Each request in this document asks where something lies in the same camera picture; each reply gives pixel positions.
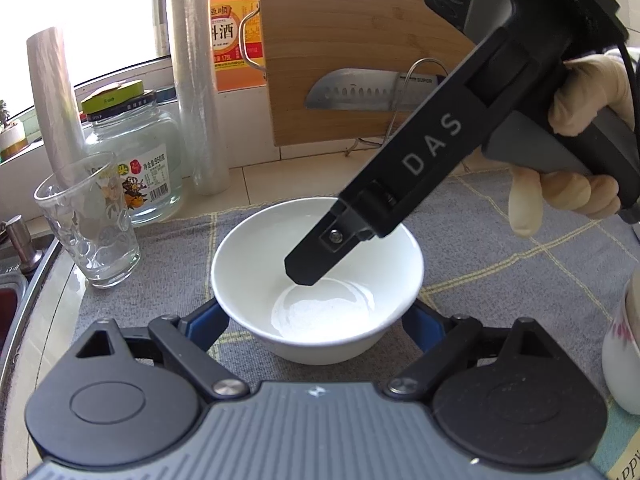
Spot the orange cooking wine bottle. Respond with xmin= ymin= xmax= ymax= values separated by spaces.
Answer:
xmin=210 ymin=0 xmax=269 ymax=94

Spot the small potted plant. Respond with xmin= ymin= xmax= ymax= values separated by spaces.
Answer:
xmin=0 ymin=100 xmax=29 ymax=159

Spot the stainless steel sink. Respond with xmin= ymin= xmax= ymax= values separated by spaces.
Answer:
xmin=0 ymin=242 xmax=66 ymax=366

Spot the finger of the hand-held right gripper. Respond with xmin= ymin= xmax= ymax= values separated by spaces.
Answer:
xmin=284 ymin=198 xmax=374 ymax=287

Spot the white floral bowl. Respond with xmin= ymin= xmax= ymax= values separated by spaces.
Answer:
xmin=211 ymin=196 xmax=426 ymax=366
xmin=601 ymin=270 xmax=640 ymax=414

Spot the metal wire rack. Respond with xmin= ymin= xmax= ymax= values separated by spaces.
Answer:
xmin=350 ymin=57 xmax=453 ymax=154

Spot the black cable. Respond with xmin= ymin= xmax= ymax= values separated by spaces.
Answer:
xmin=612 ymin=30 xmax=640 ymax=227

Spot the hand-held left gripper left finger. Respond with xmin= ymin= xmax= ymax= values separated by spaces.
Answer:
xmin=75 ymin=299 xmax=249 ymax=404

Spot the clear cling film roll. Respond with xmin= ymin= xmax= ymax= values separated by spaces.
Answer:
xmin=167 ymin=0 xmax=231 ymax=196

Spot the green lid glass jar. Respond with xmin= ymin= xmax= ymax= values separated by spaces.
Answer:
xmin=80 ymin=80 xmax=186 ymax=225

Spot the black handled cleaver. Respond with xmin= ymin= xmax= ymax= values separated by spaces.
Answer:
xmin=306 ymin=67 xmax=451 ymax=112

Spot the wooden cutting board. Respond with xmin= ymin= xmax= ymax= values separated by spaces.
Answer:
xmin=256 ymin=0 xmax=482 ymax=147

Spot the checked kitchen towel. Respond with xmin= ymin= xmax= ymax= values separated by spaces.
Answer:
xmin=75 ymin=170 xmax=640 ymax=480

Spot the person's right hand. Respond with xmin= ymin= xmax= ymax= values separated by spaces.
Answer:
xmin=507 ymin=55 xmax=637 ymax=239

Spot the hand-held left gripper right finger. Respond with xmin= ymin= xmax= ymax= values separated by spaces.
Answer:
xmin=387 ymin=299 xmax=567 ymax=404

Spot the beige paper roll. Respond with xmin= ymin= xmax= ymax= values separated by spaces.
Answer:
xmin=26 ymin=26 xmax=89 ymax=187

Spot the clear glass tumbler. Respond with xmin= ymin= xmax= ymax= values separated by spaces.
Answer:
xmin=34 ymin=151 xmax=142 ymax=289

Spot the window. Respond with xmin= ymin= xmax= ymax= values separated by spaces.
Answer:
xmin=0 ymin=0 xmax=422 ymax=126

